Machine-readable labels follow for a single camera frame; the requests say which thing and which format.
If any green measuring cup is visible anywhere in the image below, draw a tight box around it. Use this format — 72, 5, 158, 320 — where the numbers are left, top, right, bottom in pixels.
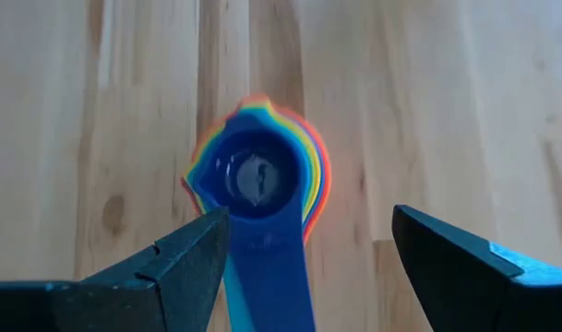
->
190, 106, 315, 227

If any orange measuring cup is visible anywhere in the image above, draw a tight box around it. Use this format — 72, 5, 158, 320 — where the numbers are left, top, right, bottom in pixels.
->
181, 93, 333, 245

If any blue measuring cup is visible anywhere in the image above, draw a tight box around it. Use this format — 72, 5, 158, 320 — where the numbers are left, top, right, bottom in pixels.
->
193, 112, 317, 332

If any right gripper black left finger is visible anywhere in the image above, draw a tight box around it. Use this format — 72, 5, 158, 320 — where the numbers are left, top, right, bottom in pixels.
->
0, 206, 231, 332

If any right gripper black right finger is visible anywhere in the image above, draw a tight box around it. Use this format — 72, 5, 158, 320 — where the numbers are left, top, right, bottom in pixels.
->
391, 204, 562, 332

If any yellow measuring cup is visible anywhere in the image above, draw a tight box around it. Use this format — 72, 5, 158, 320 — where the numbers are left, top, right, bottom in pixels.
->
187, 101, 321, 231

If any red measuring cup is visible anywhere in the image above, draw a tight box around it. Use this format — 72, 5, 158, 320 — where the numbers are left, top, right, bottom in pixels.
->
181, 96, 329, 241

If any teal measuring cup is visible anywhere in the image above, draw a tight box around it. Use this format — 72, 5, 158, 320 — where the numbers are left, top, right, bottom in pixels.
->
221, 264, 259, 332

